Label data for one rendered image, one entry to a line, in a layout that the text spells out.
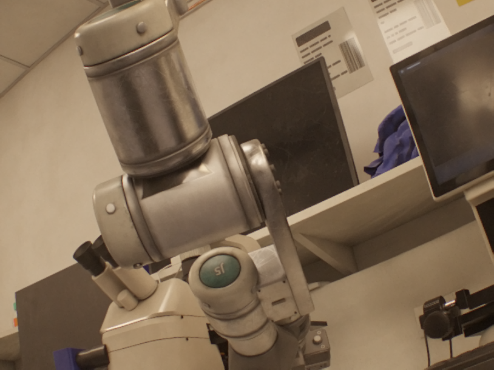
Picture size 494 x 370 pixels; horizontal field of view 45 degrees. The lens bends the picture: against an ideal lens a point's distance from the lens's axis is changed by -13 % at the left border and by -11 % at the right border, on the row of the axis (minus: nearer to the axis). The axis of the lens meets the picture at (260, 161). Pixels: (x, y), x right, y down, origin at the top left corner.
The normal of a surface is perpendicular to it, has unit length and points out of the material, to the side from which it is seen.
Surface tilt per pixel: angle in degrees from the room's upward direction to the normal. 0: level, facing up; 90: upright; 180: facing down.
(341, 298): 90
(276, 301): 156
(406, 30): 90
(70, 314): 86
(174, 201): 106
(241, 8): 90
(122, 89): 136
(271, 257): 67
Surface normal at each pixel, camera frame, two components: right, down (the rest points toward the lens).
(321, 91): -0.58, -0.29
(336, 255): 0.80, -0.40
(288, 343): 0.91, -0.03
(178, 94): 0.74, 0.04
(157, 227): 0.14, 0.25
